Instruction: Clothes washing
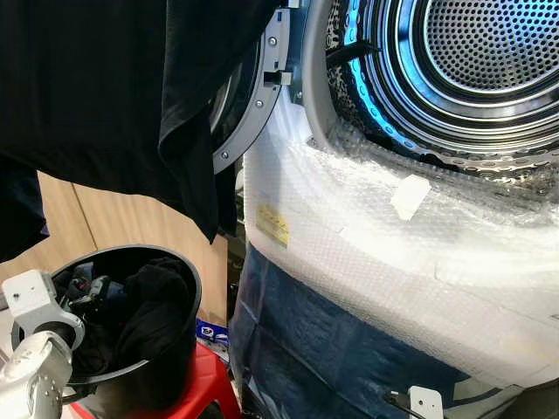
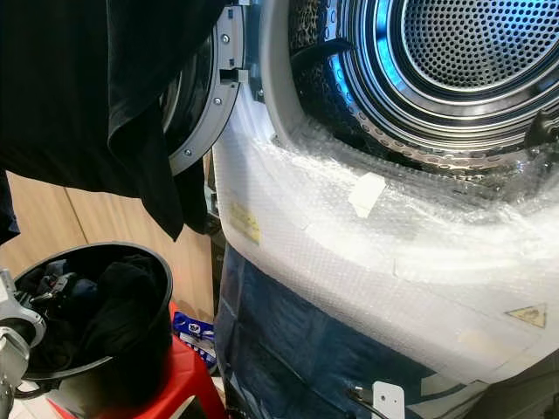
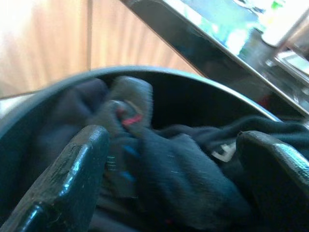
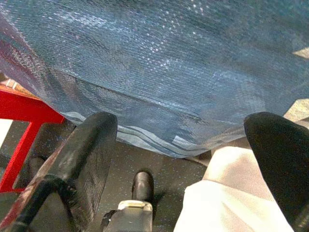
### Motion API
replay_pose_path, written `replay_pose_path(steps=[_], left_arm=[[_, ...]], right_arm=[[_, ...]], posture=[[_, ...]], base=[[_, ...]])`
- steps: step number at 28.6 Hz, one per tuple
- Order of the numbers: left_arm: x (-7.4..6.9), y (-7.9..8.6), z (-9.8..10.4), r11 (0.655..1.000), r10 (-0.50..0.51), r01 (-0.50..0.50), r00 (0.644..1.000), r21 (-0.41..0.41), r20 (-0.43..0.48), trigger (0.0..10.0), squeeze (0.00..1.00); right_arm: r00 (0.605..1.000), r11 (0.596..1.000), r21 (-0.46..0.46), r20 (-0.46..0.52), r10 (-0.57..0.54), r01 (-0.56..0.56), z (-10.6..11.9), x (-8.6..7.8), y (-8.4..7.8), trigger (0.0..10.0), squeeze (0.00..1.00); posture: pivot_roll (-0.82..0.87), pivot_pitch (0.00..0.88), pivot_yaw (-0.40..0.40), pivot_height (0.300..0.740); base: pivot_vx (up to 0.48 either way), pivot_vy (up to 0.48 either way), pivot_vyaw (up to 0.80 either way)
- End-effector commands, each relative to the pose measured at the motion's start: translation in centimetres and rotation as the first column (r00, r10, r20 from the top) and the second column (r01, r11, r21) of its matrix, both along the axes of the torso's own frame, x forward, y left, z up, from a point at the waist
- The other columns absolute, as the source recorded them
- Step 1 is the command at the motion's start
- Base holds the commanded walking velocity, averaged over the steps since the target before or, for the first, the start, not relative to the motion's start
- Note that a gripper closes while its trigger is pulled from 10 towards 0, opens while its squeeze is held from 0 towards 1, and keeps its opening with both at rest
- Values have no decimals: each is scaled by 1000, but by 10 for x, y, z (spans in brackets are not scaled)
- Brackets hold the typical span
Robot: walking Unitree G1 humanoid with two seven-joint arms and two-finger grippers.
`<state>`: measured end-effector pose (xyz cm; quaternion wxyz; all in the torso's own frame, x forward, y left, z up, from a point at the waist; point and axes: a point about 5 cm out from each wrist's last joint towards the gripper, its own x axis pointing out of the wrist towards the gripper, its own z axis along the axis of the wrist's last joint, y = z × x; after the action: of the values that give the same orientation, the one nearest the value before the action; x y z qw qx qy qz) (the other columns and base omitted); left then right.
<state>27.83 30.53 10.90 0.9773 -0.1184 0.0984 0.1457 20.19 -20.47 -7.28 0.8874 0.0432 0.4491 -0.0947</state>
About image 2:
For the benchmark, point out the blue protective plastic film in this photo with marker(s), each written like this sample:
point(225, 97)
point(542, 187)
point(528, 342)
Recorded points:
point(297, 349)

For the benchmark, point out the black clothes pile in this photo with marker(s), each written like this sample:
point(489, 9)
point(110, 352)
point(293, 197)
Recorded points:
point(122, 305)

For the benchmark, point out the dark blue hanging garment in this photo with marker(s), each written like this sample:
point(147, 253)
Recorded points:
point(7, 209)

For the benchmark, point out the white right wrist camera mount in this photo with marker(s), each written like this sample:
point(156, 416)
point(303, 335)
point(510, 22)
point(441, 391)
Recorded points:
point(389, 401)

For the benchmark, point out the perforated steel washer drum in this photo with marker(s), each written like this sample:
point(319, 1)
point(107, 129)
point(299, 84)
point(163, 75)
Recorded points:
point(472, 44)

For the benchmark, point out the white tape piece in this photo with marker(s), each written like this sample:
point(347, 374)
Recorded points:
point(367, 195)

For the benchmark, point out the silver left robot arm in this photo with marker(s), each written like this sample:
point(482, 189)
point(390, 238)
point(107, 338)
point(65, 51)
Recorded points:
point(13, 371)

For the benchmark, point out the white front-load washing machine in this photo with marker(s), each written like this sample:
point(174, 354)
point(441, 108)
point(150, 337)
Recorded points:
point(272, 70)

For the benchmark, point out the wooden cabinet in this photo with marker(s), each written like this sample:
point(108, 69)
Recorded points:
point(87, 227)

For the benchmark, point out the black round bucket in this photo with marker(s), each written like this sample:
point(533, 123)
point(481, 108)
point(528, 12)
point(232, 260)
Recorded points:
point(153, 349)

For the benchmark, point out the red plastic stool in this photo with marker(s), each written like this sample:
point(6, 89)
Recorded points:
point(183, 375)

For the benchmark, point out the black drum paddle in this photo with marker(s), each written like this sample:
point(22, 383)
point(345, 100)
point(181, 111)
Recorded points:
point(545, 127)
point(316, 54)

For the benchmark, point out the blue white package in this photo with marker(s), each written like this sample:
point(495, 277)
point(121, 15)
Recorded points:
point(194, 336)

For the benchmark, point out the black hanging T-shirt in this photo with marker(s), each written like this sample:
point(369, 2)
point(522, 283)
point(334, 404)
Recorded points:
point(79, 78)

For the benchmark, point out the yellow energy rating label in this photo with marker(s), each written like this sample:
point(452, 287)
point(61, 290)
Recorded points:
point(245, 223)

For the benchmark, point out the grey round washer door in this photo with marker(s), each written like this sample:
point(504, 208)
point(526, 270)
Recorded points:
point(223, 78)

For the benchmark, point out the yellow triangle warning sticker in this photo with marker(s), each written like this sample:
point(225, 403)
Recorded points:
point(527, 317)

